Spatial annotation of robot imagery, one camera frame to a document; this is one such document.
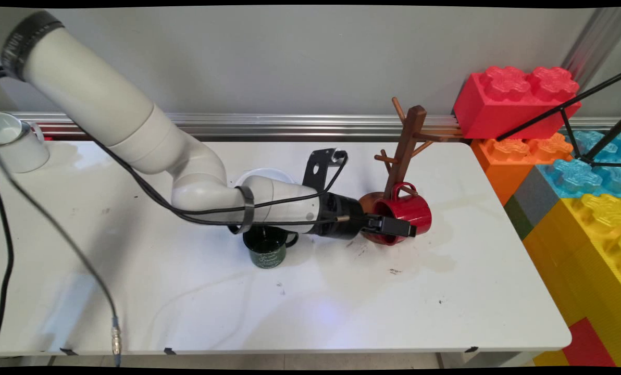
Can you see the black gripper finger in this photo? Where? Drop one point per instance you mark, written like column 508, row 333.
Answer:
column 377, row 215
column 394, row 227

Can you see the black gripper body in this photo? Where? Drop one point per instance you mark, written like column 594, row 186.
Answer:
column 342, row 219

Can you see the red ceramic mug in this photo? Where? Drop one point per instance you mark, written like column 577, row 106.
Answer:
column 417, row 211

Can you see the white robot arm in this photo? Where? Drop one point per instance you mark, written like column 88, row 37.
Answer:
column 91, row 99

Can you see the brown wooden mug tree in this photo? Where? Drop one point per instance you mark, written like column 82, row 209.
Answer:
column 404, row 151

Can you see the dark green printed mug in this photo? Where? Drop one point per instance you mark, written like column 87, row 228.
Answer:
column 266, row 252

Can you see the white bowl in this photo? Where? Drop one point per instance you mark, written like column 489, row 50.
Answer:
column 263, row 174

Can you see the orange toy block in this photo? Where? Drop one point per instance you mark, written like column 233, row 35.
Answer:
column 503, row 166

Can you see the dark green toy block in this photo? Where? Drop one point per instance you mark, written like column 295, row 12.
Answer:
column 519, row 219

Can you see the grey toy block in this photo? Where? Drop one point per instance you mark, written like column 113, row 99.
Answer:
column 537, row 195

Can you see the big red toy block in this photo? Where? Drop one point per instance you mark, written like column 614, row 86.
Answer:
column 503, row 107

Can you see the light blue toy block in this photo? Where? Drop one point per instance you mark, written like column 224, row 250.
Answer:
column 576, row 177

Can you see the big yellow toy block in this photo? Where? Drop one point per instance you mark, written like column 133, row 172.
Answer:
column 581, row 260

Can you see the black tripod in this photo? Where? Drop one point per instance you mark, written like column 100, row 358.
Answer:
column 568, row 117

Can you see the white ceramic mug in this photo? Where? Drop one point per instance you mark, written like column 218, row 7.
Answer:
column 13, row 148

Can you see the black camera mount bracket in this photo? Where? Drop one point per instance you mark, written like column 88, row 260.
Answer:
column 315, row 167

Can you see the aluminium rail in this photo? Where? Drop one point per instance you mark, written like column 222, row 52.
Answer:
column 289, row 127

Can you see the aluminium post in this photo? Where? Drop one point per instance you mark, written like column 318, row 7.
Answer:
column 594, row 41

